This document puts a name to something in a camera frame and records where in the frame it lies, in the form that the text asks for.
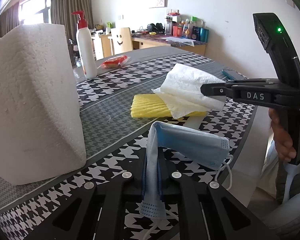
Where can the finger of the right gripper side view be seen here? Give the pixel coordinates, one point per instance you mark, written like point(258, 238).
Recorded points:
point(217, 89)

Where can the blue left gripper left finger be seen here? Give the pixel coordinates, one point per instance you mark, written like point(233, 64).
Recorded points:
point(143, 176)

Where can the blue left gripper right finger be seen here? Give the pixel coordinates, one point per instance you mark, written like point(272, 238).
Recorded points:
point(161, 172)

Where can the white paper towel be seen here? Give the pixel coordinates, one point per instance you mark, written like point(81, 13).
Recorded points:
point(181, 91)

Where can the person's right hand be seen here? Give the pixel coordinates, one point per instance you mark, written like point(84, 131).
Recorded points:
point(283, 142)

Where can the dark smartphone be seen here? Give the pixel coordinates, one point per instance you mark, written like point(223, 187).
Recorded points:
point(233, 75)

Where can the houndstooth tablecloth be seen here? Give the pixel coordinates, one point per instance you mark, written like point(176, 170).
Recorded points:
point(114, 139)

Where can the long wooden desk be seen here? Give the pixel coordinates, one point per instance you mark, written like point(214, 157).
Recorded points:
point(103, 46)

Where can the white papers on desk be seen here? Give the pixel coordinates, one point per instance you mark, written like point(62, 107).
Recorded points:
point(181, 40)

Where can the yellow foam sponge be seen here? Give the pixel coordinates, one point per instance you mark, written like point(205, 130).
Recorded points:
point(152, 106)

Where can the red snack packet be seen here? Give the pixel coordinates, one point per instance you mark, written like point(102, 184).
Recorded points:
point(115, 62)

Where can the white foam box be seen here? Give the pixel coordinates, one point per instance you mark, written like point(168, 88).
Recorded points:
point(41, 133)

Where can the wooden smiley chair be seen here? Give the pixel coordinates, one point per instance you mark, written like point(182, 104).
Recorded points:
point(121, 40)

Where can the white spray bottle red top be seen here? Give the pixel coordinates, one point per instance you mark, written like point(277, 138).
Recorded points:
point(85, 48)

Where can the right brown curtain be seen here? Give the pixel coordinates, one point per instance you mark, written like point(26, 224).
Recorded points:
point(61, 13)

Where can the brown curtain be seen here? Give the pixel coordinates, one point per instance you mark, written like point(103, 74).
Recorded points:
point(9, 19)
point(61, 13)

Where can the left brown curtain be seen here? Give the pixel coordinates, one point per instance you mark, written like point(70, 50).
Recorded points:
point(9, 19)

